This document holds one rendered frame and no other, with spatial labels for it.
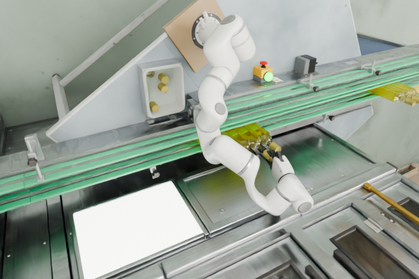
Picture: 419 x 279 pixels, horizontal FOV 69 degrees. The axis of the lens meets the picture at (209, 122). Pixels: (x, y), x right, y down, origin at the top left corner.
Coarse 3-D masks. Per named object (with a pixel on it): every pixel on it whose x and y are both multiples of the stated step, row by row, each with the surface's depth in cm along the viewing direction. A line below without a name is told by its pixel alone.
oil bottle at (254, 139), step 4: (236, 128) 141; (240, 128) 140; (244, 128) 140; (248, 128) 140; (244, 132) 137; (248, 132) 137; (252, 132) 137; (248, 136) 134; (252, 136) 134; (256, 136) 134; (252, 140) 132; (256, 140) 132; (260, 140) 133; (252, 144) 132; (252, 148) 133
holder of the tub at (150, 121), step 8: (144, 64) 126; (152, 64) 126; (160, 64) 125; (168, 64) 125; (144, 96) 128; (144, 104) 131; (144, 112) 135; (152, 120) 140; (160, 120) 140; (168, 120) 140
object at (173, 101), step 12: (144, 72) 120; (156, 72) 130; (168, 72) 133; (180, 72) 128; (144, 84) 122; (156, 84) 132; (168, 84) 135; (180, 84) 131; (156, 96) 135; (168, 96) 138; (180, 96) 135; (168, 108) 136; (180, 108) 136
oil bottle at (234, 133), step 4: (228, 132) 137; (232, 132) 137; (236, 132) 137; (240, 132) 137; (232, 136) 134; (236, 136) 134; (240, 136) 134; (244, 136) 134; (236, 140) 131; (240, 140) 131; (244, 140) 131; (248, 140) 131; (244, 144) 129; (248, 144) 130
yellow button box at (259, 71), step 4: (256, 68) 153; (260, 68) 153; (264, 68) 153; (268, 68) 152; (256, 72) 154; (260, 72) 151; (264, 72) 151; (256, 76) 155; (260, 76) 152; (256, 80) 156; (260, 80) 153; (264, 80) 154
